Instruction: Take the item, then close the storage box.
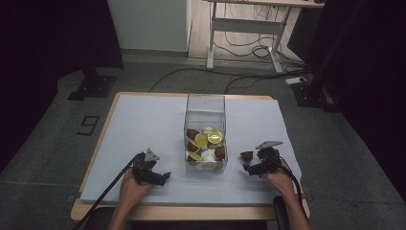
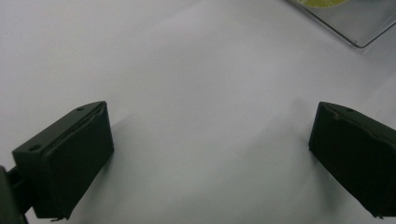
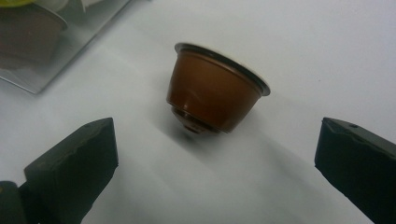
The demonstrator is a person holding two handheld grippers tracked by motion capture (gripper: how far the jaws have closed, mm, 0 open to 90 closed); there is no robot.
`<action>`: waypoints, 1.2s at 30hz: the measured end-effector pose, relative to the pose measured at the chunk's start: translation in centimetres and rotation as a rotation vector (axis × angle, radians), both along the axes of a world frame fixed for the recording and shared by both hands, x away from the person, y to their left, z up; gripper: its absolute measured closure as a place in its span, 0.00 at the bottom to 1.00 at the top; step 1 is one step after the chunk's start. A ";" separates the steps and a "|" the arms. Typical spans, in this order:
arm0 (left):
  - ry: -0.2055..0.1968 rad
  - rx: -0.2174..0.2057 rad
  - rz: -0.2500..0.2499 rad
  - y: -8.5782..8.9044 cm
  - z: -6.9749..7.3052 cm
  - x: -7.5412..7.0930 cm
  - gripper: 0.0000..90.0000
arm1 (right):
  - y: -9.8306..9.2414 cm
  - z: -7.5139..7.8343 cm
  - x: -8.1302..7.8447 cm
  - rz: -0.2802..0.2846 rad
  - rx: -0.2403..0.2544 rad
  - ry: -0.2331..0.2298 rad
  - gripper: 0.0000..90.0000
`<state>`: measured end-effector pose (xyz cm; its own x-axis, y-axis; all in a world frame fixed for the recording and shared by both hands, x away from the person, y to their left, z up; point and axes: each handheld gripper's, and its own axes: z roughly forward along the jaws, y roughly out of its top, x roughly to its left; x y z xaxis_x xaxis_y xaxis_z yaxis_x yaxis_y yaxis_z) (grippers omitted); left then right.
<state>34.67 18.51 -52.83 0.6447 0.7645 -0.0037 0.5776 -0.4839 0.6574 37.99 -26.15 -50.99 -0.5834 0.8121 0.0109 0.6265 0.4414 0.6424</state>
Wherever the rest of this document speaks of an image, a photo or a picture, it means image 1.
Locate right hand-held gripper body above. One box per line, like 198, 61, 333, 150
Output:
255, 140, 284, 175

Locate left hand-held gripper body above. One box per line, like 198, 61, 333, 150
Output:
131, 148, 161, 185

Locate single brown coffee capsule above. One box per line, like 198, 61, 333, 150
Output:
239, 150, 255, 162

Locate clear plastic drawer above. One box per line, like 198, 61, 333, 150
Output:
184, 120, 229, 174

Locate pile of coffee capsules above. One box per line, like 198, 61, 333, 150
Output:
186, 126, 226, 170

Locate person's left hand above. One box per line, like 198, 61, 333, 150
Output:
119, 168, 155, 207

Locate person's right hand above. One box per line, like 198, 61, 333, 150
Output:
260, 158, 297, 200

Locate light blue table mat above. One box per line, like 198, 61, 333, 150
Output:
79, 94, 303, 205

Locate black chair armrest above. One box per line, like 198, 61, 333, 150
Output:
83, 206, 120, 230
272, 195, 290, 230

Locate black stand base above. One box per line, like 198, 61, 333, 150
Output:
290, 79, 340, 113
67, 67, 118, 102

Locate white power strip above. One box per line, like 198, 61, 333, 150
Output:
284, 76, 307, 86

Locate black curtain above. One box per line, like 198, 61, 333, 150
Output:
286, 0, 406, 209
0, 0, 124, 175

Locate white panel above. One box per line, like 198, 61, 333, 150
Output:
106, 0, 192, 54

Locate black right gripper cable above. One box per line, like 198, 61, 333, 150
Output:
271, 154, 310, 224

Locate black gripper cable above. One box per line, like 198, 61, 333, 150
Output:
72, 152, 144, 230
271, 154, 310, 224

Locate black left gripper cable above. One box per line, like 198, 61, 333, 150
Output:
72, 152, 144, 230

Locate long black floor cable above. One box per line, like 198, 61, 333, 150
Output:
147, 66, 307, 94

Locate tangle of black cables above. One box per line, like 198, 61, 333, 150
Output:
213, 4, 305, 66

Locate white desk frame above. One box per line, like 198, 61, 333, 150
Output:
204, 0, 326, 75

